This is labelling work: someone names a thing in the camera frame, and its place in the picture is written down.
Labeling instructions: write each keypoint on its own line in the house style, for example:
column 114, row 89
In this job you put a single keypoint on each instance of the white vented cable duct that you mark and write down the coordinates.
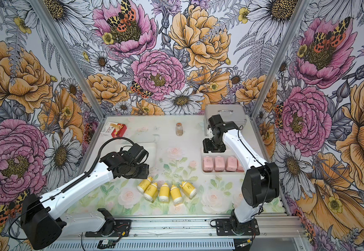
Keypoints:
column 129, row 244

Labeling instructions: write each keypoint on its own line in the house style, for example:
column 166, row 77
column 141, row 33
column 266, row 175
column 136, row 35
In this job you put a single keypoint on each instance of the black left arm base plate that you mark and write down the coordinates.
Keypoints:
column 117, row 228

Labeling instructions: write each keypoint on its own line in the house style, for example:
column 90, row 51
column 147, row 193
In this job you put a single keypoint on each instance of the white right storage tray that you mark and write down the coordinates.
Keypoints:
column 225, row 155

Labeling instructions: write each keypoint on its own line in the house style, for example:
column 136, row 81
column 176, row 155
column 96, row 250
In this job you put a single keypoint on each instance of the red object behind left gripper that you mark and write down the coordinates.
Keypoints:
column 114, row 129

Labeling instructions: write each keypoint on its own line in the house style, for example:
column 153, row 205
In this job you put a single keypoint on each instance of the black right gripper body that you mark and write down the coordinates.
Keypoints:
column 214, row 145

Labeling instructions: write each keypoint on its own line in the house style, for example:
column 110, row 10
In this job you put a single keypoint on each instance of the silver aluminium first aid case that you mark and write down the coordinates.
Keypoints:
column 228, row 113

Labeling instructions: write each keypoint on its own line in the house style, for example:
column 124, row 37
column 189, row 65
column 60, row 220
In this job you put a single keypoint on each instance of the small clear glass bottle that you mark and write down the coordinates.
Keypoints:
column 179, row 129

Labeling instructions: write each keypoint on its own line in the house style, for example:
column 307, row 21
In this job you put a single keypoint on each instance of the pink pencil sharpener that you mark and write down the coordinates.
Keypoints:
column 208, row 164
column 219, row 164
column 231, row 164
column 240, row 167

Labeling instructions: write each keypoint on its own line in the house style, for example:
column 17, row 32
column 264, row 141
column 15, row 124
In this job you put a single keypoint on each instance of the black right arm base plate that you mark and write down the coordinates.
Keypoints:
column 231, row 227

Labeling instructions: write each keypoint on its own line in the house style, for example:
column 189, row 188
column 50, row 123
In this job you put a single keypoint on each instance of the white storage tray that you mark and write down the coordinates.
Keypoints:
column 225, row 155
column 150, row 147

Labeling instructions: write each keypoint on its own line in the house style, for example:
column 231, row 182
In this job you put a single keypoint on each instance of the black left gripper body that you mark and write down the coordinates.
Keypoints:
column 136, row 171

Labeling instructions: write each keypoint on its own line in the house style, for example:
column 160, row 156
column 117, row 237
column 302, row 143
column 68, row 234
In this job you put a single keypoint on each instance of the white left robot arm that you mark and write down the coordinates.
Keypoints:
column 44, row 218

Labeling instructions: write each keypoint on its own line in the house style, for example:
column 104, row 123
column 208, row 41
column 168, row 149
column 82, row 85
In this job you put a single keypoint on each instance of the aluminium front rail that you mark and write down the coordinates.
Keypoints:
column 202, row 226

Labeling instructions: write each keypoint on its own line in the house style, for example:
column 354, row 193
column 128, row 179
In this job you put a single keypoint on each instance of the white left storage tray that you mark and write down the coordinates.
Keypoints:
column 150, row 147

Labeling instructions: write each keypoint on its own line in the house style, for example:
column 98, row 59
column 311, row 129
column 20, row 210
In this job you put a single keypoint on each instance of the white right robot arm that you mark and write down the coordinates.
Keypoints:
column 260, row 184

